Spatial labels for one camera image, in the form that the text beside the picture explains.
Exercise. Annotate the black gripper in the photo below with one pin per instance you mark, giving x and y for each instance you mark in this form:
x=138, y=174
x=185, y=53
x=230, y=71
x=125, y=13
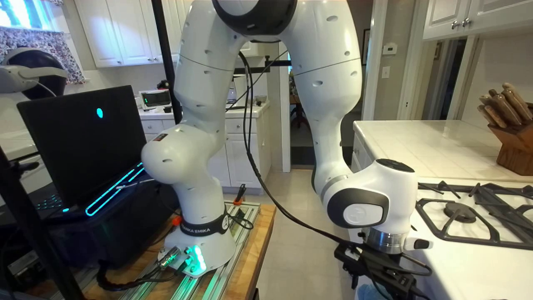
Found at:
x=388, y=274

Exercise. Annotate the black white headset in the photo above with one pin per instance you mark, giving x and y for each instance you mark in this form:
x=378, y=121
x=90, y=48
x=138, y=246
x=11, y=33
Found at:
x=31, y=73

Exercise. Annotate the white base cabinet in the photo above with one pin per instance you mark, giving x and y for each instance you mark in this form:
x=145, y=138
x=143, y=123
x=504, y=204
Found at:
x=200, y=156

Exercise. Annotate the white upper cabinet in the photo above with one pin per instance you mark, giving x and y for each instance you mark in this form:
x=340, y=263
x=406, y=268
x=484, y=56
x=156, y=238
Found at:
x=446, y=19

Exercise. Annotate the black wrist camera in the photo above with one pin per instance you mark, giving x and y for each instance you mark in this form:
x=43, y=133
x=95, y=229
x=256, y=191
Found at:
x=350, y=259

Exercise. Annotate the white gas stove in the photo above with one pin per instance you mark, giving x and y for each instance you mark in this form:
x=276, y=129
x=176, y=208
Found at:
x=469, y=273

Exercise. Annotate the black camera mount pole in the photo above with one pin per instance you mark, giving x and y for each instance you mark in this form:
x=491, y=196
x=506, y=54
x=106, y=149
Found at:
x=165, y=51

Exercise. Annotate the white counter cabinet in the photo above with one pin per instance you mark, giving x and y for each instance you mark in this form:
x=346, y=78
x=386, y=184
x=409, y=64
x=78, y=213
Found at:
x=433, y=149

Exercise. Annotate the black laptop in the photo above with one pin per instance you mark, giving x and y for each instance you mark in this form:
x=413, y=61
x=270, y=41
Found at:
x=90, y=144

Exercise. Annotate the wooden cart top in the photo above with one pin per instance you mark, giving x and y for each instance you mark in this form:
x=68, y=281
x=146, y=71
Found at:
x=235, y=281

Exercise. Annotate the wooden knife block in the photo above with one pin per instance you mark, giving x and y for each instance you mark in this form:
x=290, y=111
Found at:
x=509, y=119

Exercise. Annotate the black stove grate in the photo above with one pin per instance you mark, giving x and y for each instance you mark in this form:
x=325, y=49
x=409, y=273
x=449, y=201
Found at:
x=481, y=214

